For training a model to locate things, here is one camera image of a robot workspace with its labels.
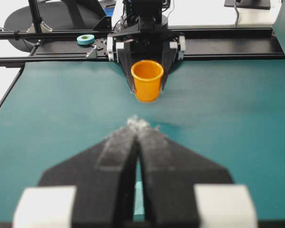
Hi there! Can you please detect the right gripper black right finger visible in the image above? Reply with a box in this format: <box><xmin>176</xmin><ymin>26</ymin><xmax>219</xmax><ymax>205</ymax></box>
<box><xmin>137</xmin><ymin>127</ymin><xmax>258</xmax><ymax>228</ymax></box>

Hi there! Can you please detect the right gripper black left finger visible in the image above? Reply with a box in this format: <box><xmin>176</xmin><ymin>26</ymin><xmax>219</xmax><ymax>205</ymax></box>
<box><xmin>13</xmin><ymin>122</ymin><xmax>139</xmax><ymax>228</ymax></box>

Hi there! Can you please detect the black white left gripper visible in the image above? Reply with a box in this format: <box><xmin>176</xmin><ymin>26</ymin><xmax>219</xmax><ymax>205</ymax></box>
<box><xmin>107</xmin><ymin>15</ymin><xmax>186</xmax><ymax>93</ymax></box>

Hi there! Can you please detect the orange plastic cup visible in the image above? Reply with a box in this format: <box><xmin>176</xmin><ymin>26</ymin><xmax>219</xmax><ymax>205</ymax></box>
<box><xmin>131</xmin><ymin>60</ymin><xmax>164</xmax><ymax>103</ymax></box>

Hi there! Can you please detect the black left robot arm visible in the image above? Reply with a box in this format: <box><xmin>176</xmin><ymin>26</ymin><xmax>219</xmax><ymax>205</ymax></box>
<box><xmin>106</xmin><ymin>0</ymin><xmax>186</xmax><ymax>92</ymax></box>

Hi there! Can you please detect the teal tape roll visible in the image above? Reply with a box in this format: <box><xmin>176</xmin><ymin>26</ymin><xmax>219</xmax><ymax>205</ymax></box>
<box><xmin>76</xmin><ymin>34</ymin><xmax>95</xmax><ymax>46</ymax></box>

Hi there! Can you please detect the black monitor stand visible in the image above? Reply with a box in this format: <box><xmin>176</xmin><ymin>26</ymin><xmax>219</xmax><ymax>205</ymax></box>
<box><xmin>224</xmin><ymin>0</ymin><xmax>271</xmax><ymax>28</ymax></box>

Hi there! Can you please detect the black aluminium frame rail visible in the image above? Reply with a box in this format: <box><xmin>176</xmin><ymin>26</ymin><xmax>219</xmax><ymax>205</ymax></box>
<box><xmin>0</xmin><ymin>28</ymin><xmax>285</xmax><ymax>67</ymax></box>

